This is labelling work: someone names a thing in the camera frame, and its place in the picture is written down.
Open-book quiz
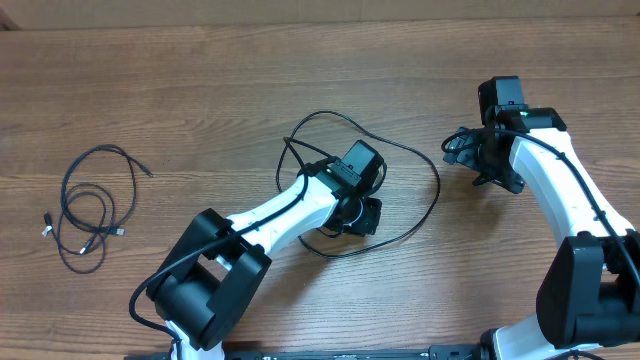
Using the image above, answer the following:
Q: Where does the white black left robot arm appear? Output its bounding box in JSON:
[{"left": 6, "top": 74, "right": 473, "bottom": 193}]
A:
[{"left": 145, "top": 158, "right": 386, "bottom": 359}]

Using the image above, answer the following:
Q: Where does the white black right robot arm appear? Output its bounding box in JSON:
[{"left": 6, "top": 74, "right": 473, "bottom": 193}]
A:
[{"left": 441, "top": 106, "right": 639, "bottom": 359}]

